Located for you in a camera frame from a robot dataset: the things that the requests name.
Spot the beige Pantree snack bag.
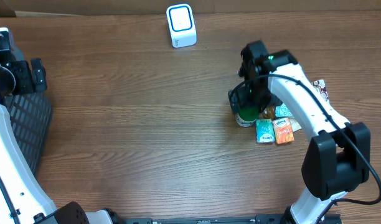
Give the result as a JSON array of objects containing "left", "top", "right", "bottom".
[{"left": 260, "top": 80, "right": 330, "bottom": 132}]

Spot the teal snack packet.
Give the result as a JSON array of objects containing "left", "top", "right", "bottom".
[{"left": 275, "top": 103, "right": 294, "bottom": 118}]

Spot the teal Kleenex tissue pack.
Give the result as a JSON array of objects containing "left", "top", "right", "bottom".
[{"left": 255, "top": 119, "right": 275, "bottom": 143}]

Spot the orange snack packet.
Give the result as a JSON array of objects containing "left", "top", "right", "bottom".
[{"left": 272, "top": 118, "right": 294, "bottom": 144}]

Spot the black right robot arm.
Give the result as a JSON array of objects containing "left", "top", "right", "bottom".
[{"left": 228, "top": 44, "right": 371, "bottom": 223}]

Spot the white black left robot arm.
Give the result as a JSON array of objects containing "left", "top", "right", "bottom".
[{"left": 0, "top": 65, "right": 113, "bottom": 224}]

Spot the white barcode scanner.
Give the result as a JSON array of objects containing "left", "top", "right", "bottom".
[{"left": 166, "top": 3, "right": 197, "bottom": 48}]

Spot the grey plastic basket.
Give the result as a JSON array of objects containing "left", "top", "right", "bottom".
[{"left": 3, "top": 46, "right": 54, "bottom": 177}]

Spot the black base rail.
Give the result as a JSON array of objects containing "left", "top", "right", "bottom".
[{"left": 125, "top": 213, "right": 342, "bottom": 224}]

